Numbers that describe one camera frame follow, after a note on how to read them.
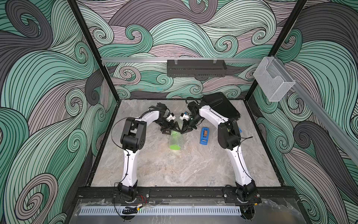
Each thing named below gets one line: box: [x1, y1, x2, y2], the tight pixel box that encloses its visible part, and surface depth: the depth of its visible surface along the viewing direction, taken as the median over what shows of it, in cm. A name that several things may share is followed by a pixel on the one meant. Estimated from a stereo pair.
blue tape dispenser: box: [199, 126, 210, 146], surface depth 95 cm
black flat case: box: [200, 91, 241, 121], surface depth 112 cm
